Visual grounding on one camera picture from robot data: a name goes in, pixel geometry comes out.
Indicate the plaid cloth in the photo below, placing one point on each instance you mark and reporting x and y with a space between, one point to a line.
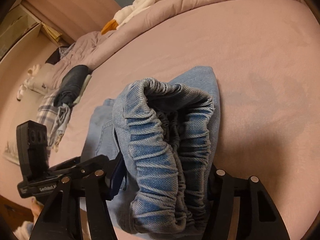
47 107

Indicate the bed with pink sheet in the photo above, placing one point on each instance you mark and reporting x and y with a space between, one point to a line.
250 80

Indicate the dark folded clothes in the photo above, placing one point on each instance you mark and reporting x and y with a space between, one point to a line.
72 82

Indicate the dark garment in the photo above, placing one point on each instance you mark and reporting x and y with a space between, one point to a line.
53 56

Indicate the white printed paper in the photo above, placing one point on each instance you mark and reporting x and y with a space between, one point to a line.
12 152

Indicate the light blue denim pants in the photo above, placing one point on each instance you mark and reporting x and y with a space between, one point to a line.
155 155

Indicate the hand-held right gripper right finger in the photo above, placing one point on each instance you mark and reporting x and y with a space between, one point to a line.
220 180

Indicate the pale green folded cloth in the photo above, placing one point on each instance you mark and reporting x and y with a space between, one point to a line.
86 81

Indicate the stack of yellowish papers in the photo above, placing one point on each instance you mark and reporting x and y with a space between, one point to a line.
51 32

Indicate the person's left hand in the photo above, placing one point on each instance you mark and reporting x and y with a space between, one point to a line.
37 208

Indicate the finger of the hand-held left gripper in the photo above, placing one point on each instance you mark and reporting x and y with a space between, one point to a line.
95 162

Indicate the grey fringed scarf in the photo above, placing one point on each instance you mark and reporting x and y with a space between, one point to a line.
60 122

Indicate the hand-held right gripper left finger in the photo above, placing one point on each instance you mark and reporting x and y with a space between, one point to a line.
117 177

